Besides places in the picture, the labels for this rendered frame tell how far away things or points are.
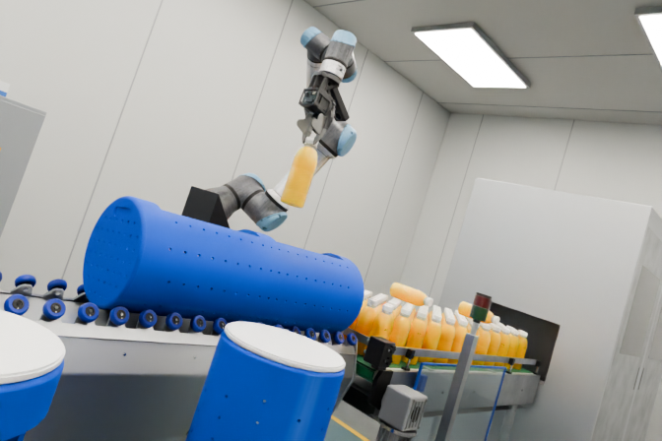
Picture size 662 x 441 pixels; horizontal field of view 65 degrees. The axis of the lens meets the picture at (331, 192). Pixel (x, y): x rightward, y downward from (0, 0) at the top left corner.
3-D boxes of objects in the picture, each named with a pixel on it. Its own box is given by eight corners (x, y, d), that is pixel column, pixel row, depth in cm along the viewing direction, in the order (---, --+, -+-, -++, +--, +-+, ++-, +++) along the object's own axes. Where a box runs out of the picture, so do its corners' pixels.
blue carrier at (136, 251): (70, 296, 135) (101, 192, 140) (297, 324, 198) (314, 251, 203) (120, 321, 116) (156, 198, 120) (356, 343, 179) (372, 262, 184)
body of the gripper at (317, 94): (296, 105, 154) (309, 70, 156) (314, 119, 160) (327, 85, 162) (313, 105, 149) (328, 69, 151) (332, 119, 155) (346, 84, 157)
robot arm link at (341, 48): (360, 45, 163) (356, 30, 155) (348, 76, 161) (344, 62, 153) (336, 39, 165) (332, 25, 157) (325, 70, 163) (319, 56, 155)
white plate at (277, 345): (359, 357, 123) (358, 362, 122) (259, 318, 132) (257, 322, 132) (322, 376, 97) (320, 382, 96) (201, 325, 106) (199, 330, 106)
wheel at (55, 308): (41, 299, 110) (46, 295, 110) (63, 301, 114) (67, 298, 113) (40, 319, 108) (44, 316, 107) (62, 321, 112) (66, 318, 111)
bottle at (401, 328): (382, 359, 199) (397, 312, 200) (381, 354, 206) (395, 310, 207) (400, 365, 198) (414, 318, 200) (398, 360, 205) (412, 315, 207)
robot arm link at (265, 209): (248, 213, 214) (338, 115, 211) (272, 237, 210) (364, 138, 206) (236, 209, 203) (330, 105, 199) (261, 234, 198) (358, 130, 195)
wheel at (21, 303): (3, 294, 105) (8, 291, 104) (27, 297, 108) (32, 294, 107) (1, 316, 103) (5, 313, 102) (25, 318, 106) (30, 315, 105)
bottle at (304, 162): (289, 201, 147) (307, 141, 150) (276, 199, 153) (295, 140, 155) (307, 209, 152) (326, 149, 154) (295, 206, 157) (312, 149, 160)
